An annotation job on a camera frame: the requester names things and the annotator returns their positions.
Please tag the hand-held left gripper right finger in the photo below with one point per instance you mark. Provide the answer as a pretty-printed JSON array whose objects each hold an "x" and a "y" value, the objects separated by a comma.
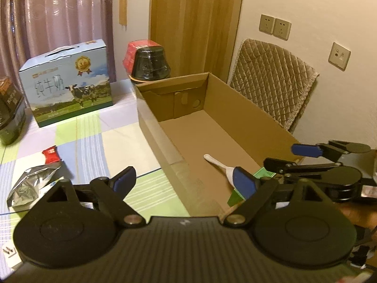
[{"x": 243, "y": 182}]

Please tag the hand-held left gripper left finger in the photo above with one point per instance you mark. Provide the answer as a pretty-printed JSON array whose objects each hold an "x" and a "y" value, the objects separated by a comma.
[{"x": 124, "y": 179}]

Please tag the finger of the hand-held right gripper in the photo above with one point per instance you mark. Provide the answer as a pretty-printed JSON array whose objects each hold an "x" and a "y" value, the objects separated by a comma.
[
  {"x": 282, "y": 165},
  {"x": 303, "y": 149}
]

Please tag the green packet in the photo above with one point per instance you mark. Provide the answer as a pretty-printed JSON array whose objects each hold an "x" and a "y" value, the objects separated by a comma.
[{"x": 234, "y": 198}]

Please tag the brown cardboard box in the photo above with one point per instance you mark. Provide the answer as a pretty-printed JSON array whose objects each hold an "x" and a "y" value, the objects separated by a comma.
[{"x": 206, "y": 135}]

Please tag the checked tablecloth desktop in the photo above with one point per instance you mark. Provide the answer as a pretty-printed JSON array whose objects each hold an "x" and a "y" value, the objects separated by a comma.
[{"x": 103, "y": 141}]

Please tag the white plastic spoon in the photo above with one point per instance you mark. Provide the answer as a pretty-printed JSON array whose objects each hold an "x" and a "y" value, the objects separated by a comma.
[{"x": 218, "y": 163}]

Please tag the small red packet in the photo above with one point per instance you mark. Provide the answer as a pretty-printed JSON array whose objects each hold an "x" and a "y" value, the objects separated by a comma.
[{"x": 51, "y": 154}]

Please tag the silver foil bag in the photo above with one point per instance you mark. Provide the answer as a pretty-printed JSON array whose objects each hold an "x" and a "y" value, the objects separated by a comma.
[{"x": 28, "y": 187}]

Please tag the blue milk carton box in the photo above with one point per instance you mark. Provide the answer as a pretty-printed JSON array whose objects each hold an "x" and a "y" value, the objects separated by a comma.
[{"x": 67, "y": 88}]

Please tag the green black instant noodle bowl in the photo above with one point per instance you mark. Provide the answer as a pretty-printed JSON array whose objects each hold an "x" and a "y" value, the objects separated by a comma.
[{"x": 10, "y": 115}]

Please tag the white printed paper packet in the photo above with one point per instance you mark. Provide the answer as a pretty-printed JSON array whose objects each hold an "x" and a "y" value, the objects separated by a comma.
[{"x": 10, "y": 252}]

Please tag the wooden door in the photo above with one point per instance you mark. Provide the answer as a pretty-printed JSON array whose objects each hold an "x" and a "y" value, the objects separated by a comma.
[{"x": 194, "y": 26}]

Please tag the brown tape strip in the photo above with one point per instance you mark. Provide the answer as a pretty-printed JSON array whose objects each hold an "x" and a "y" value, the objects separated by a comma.
[{"x": 122, "y": 8}]

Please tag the pink curtain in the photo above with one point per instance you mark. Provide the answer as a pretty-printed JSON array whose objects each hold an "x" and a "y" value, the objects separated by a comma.
[{"x": 53, "y": 11}]

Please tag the beige round-hole wall socket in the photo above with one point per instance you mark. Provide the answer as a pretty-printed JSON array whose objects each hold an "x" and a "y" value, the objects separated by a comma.
[{"x": 339, "y": 56}]

